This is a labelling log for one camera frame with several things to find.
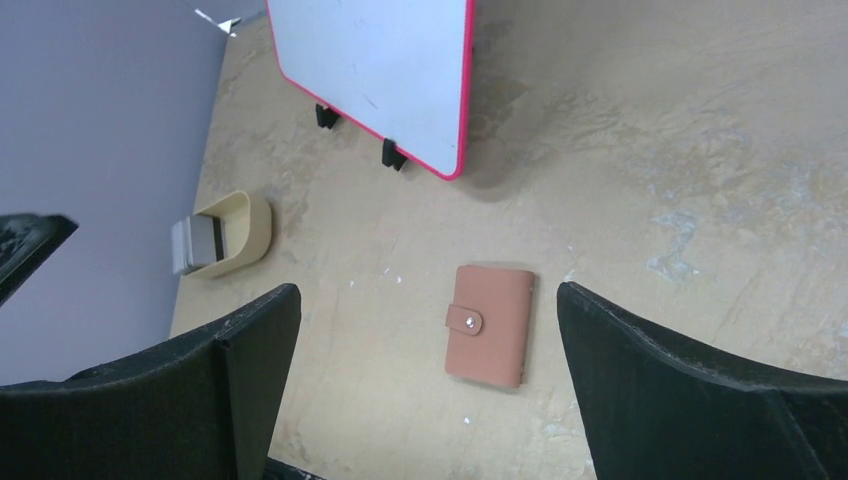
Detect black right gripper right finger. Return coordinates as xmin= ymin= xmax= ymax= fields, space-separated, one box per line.
xmin=557 ymin=282 xmax=847 ymax=479

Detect black whiteboard stand foot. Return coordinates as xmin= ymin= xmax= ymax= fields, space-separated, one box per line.
xmin=315 ymin=104 xmax=341 ymax=130

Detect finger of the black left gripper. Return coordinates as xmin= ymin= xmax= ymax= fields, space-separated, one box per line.
xmin=1 ymin=213 xmax=78 ymax=304

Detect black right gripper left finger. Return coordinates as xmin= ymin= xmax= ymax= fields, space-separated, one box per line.
xmin=1 ymin=284 xmax=301 ymax=479

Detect cream oval tray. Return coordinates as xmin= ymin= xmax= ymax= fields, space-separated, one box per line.
xmin=185 ymin=190 xmax=272 ymax=279

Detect pink framed whiteboard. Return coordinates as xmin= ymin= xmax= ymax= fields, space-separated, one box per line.
xmin=266 ymin=1 xmax=475 ymax=181

